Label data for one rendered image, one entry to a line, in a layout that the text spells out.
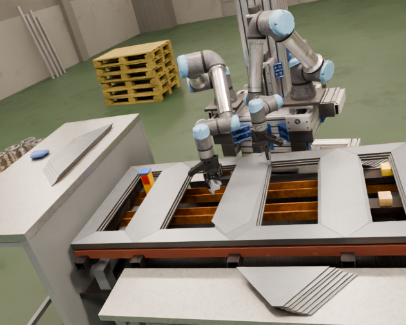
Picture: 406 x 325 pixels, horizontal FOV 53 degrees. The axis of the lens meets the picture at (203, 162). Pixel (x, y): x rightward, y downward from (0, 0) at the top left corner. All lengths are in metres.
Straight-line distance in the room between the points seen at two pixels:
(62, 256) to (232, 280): 0.83
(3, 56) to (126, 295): 9.57
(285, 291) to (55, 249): 1.05
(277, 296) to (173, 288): 0.44
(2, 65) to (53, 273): 9.16
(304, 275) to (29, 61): 10.39
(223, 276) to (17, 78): 9.83
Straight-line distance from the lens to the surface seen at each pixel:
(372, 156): 2.20
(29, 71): 11.38
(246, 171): 2.17
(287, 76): 2.65
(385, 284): 1.62
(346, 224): 1.71
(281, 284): 1.57
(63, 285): 2.08
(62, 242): 2.06
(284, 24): 2.05
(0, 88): 10.80
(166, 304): 1.67
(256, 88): 2.18
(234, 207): 1.90
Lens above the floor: 1.88
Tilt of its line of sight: 26 degrees down
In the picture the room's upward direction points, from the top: 14 degrees counter-clockwise
